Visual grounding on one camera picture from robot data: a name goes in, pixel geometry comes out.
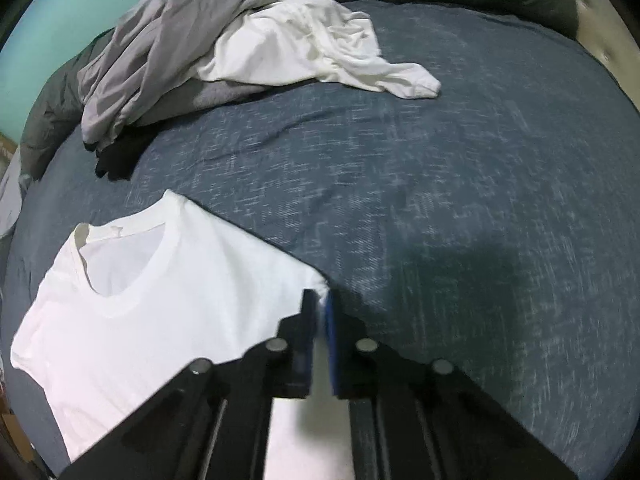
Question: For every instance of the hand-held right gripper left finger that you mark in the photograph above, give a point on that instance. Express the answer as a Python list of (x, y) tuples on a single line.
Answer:
[(309, 355)]

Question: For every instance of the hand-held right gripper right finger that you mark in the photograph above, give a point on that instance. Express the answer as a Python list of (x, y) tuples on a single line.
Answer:
[(332, 355)]

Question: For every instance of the white t-shirt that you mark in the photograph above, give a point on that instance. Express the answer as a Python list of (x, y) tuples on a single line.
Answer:
[(175, 310)]

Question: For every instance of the black garment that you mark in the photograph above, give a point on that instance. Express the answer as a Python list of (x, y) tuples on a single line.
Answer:
[(120, 160)]

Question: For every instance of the dark grey garment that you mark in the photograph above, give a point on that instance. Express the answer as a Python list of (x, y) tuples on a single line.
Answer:
[(210, 97)]

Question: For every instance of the crumpled white shirt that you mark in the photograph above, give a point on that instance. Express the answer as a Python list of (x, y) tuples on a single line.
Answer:
[(300, 45)]

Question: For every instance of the light grey crumpled garment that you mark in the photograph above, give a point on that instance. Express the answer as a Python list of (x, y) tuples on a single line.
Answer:
[(165, 45)]

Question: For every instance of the cream tufted headboard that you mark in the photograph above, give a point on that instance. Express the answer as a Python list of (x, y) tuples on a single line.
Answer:
[(610, 35)]

